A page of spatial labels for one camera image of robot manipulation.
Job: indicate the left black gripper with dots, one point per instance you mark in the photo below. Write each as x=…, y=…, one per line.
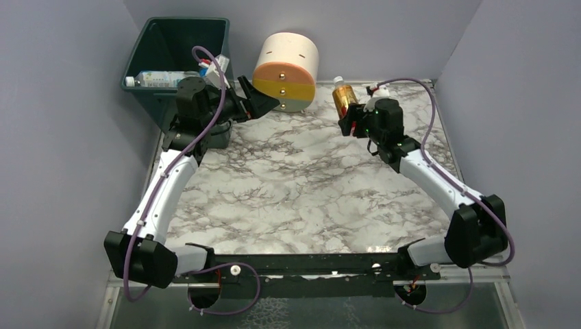
x=244, y=101

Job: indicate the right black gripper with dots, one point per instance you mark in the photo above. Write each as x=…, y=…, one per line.
x=354, y=121

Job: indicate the amber tea bottle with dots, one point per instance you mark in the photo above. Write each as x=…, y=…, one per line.
x=343, y=96

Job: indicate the white cap bottle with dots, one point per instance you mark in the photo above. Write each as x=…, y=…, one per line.
x=156, y=79

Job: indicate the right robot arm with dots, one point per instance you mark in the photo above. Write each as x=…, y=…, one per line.
x=477, y=227

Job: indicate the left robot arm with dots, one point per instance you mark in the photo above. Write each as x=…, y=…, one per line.
x=138, y=252

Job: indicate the dark green plastic bin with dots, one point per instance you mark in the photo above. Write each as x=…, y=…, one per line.
x=165, y=44

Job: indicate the round pastel drawer cabinet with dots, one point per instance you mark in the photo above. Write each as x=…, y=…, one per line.
x=287, y=70

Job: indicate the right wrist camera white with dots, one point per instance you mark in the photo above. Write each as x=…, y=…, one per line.
x=376, y=91

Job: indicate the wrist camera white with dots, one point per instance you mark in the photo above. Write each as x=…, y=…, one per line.
x=208, y=70
x=376, y=91

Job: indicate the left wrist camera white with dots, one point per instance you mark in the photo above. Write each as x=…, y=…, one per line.
x=208, y=70

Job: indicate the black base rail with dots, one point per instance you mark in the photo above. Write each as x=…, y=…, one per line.
x=205, y=284

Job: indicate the aluminium frame rail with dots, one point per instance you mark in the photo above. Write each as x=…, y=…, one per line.
x=472, y=271

